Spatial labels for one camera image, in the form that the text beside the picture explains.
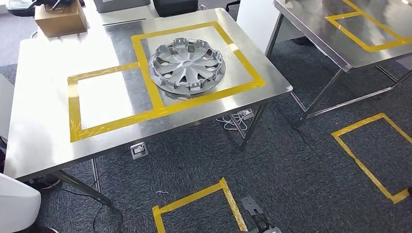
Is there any silver wheel cover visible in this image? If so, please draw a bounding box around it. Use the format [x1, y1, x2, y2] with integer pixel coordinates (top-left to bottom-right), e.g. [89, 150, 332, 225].
[148, 37, 226, 96]

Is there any yellow table tape frame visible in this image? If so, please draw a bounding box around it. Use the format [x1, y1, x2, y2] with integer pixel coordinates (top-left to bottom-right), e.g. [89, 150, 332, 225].
[68, 62, 168, 143]
[326, 11, 412, 53]
[131, 20, 266, 118]
[341, 0, 412, 44]

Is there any white cable bundle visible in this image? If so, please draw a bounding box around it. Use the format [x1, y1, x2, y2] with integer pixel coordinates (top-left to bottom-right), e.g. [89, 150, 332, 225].
[215, 109, 255, 131]

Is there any black remote controller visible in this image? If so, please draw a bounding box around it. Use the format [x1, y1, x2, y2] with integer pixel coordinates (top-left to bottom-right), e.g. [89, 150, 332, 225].
[32, 0, 86, 11]

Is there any black round disc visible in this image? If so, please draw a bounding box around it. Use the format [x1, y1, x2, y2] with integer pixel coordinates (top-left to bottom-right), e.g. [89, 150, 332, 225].
[6, 0, 36, 17]

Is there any floor outlet box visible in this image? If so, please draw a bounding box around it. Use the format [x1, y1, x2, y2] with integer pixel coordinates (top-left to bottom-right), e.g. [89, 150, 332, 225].
[129, 141, 149, 161]

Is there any black office stool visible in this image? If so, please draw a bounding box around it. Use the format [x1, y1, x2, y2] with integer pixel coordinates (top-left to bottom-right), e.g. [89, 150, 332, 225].
[225, 0, 241, 12]

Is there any person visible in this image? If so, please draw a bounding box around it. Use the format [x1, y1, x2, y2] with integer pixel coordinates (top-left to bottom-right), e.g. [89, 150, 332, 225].
[0, 138, 62, 233]

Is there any cardboard box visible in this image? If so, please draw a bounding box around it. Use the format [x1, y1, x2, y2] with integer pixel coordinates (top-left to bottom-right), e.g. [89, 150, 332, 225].
[34, 0, 88, 38]

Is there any yellow floor tape square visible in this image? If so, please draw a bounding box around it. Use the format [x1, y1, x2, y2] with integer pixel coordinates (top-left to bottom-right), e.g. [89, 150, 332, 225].
[331, 112, 412, 205]
[152, 177, 248, 233]

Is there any white plastic part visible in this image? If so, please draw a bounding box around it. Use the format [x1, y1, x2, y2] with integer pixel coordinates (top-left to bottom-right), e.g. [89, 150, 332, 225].
[0, 173, 42, 233]

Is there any stainless steel workbench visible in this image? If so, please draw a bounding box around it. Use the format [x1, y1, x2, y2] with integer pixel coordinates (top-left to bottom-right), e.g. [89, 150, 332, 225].
[3, 8, 293, 213]
[273, 0, 412, 129]

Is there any black zip case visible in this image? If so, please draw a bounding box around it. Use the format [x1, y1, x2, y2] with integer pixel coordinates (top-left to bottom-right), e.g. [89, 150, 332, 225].
[153, 0, 199, 17]

